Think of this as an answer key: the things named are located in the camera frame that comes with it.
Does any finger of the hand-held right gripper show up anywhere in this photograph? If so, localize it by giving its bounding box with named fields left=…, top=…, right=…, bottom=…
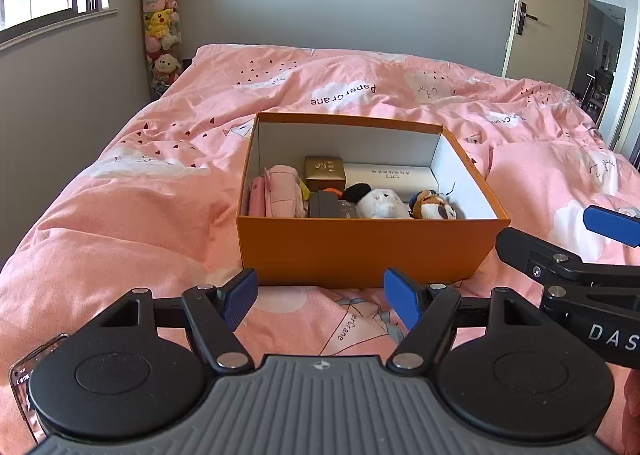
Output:
left=495, top=227, right=640, bottom=287
left=582, top=205, right=640, bottom=248

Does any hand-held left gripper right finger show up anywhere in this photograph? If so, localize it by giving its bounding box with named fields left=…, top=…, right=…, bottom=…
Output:
left=384, top=268, right=556, bottom=373

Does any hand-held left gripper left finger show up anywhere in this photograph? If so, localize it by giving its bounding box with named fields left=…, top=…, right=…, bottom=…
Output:
left=75, top=268, right=259, bottom=373

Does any orange cardboard box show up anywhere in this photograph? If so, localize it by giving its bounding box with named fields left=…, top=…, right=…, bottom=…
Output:
left=235, top=112, right=512, bottom=290

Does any calico cat plush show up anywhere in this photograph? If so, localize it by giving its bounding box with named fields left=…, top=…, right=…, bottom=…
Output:
left=407, top=189, right=458, bottom=221

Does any white plush with black beret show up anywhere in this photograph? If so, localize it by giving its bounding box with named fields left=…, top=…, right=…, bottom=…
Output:
left=342, top=184, right=412, bottom=220

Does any pink case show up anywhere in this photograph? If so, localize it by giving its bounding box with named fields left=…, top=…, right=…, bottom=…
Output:
left=248, top=176, right=268, bottom=217

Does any pink pouch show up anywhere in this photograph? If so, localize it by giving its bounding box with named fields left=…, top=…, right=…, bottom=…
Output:
left=263, top=164, right=311, bottom=219

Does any dark grey box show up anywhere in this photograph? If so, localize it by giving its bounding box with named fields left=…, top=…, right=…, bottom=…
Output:
left=308, top=189, right=343, bottom=219

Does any white case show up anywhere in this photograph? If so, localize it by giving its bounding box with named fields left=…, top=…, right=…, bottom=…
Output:
left=344, top=162, right=441, bottom=193

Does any gold box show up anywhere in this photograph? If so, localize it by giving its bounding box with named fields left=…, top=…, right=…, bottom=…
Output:
left=303, top=156, right=347, bottom=193

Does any pink cloud print duvet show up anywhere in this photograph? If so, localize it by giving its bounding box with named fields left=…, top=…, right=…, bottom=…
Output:
left=0, top=42, right=640, bottom=455

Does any beige door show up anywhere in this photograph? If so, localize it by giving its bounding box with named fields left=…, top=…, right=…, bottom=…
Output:
left=502, top=0, right=593, bottom=86

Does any smartphone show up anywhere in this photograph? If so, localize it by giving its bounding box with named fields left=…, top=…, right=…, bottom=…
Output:
left=9, top=332, right=71, bottom=443

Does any clear tube of plush toys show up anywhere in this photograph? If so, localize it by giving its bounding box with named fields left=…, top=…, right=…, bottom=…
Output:
left=140, top=0, right=183, bottom=98

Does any black door handle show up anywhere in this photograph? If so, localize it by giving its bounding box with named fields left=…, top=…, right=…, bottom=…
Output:
left=515, top=1, right=540, bottom=36

